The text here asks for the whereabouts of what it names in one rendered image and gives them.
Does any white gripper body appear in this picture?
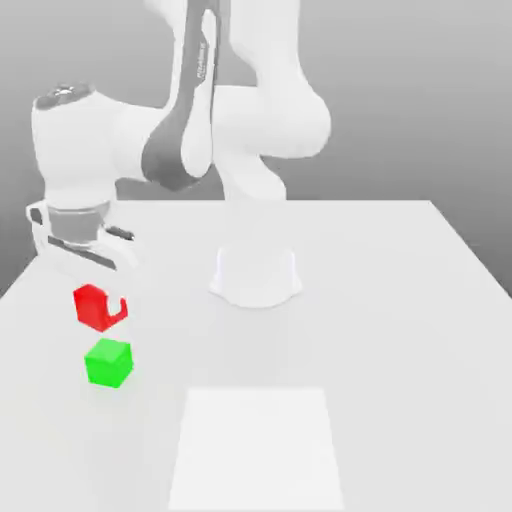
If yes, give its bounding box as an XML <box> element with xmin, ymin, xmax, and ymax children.
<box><xmin>36</xmin><ymin>233</ymin><xmax>140</xmax><ymax>284</ymax></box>

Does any small green cube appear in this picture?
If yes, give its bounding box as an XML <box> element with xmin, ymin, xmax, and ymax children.
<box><xmin>83</xmin><ymin>337</ymin><xmax>135</xmax><ymax>390</ymax></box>

